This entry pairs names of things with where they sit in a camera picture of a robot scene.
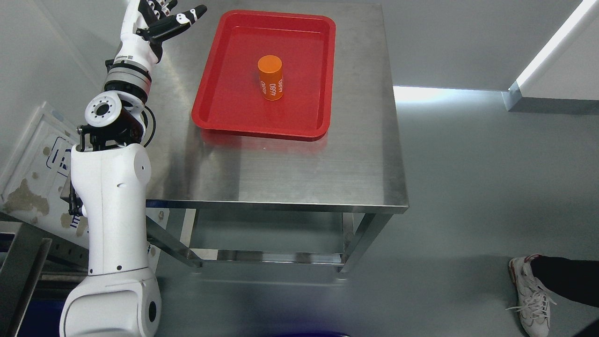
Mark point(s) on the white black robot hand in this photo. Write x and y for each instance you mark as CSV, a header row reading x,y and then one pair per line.
x,y
146,25

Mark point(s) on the orange cylindrical capacitor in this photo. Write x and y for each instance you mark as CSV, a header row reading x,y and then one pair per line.
x,y
270,71

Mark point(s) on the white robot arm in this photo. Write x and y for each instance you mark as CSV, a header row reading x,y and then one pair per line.
x,y
110,170

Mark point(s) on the red plastic tray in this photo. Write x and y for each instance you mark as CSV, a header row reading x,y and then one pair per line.
x,y
229,98

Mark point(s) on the white worn sign board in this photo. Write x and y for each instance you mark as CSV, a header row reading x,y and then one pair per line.
x,y
37,174

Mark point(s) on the stainless steel table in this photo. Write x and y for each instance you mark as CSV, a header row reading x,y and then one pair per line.
x,y
355,172

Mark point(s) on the white sneaker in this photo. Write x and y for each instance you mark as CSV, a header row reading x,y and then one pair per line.
x,y
533,301

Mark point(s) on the person in black trousers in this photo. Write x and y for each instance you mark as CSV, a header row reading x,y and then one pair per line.
x,y
576,280

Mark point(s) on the metal shelf front rail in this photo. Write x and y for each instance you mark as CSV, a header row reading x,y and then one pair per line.
x,y
35,265

